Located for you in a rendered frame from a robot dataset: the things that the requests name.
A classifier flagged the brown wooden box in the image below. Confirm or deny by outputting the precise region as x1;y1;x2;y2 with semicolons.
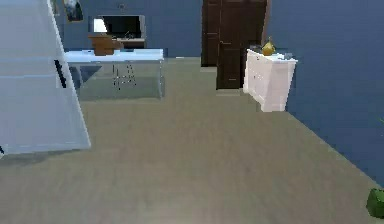
87;34;124;57

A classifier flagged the green house plant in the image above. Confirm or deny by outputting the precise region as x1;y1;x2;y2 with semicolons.
365;187;384;220

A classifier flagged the black fridge handle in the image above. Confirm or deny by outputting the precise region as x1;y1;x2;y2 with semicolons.
53;59;68;89

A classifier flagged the dark brown room door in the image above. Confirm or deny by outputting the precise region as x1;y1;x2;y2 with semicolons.
200;0;272;91

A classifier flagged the dark framed wall picture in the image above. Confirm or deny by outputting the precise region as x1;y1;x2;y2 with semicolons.
63;0;85;23

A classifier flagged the yellow vase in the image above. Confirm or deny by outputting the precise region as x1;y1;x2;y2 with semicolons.
261;36;277;57

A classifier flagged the pale blue glass table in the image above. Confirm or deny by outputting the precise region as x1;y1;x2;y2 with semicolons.
64;48;166;101

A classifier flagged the black wire chair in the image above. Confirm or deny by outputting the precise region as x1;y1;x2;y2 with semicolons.
111;63;138;91

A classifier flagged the white chest of drawers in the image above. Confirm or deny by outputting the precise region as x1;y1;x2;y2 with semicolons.
242;48;299;113

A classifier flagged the grey framed window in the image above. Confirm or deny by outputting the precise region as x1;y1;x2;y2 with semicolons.
91;14;147;41

